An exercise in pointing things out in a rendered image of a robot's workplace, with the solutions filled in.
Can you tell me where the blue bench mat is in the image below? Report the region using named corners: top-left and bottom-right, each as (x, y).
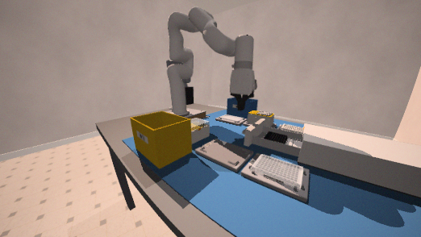
top-left (122, 110), bottom-right (421, 237)

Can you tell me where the yellow open-top bin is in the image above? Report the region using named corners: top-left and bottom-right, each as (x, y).
top-left (130, 111), bottom-right (192, 169)

